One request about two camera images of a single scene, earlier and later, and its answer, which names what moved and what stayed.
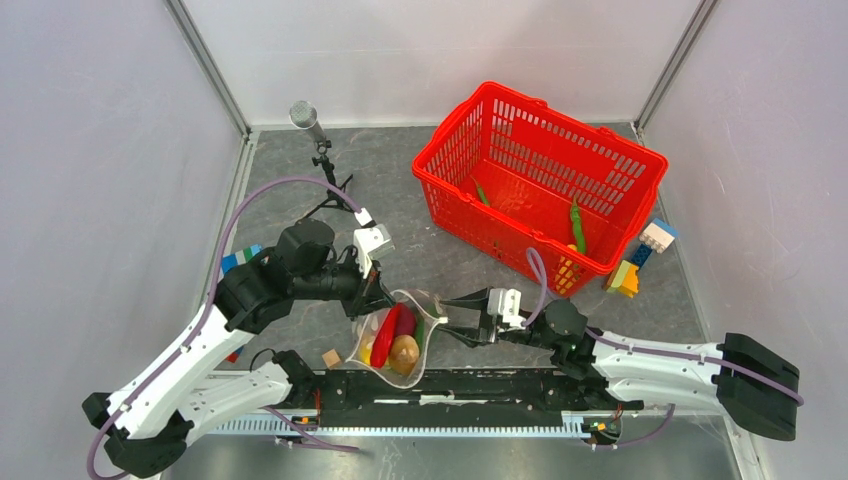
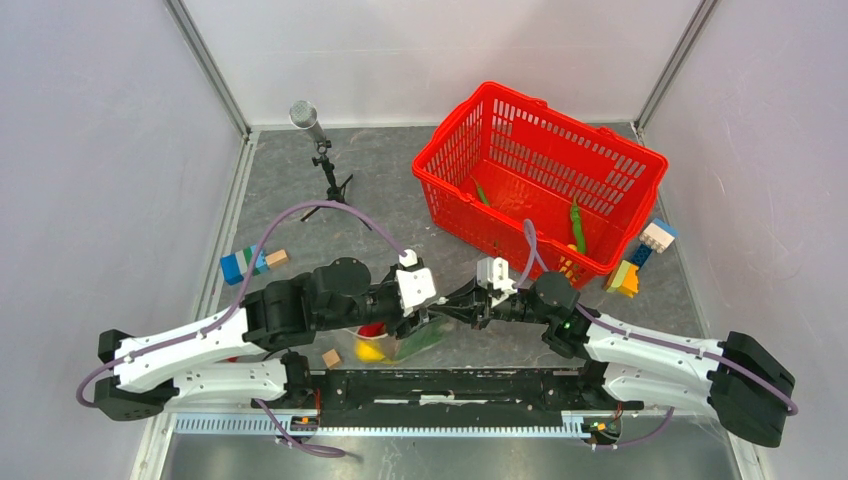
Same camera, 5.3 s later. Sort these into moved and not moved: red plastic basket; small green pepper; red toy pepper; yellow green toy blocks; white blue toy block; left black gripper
Moved: left black gripper; red toy pepper
Not moved: small green pepper; yellow green toy blocks; red plastic basket; white blue toy block
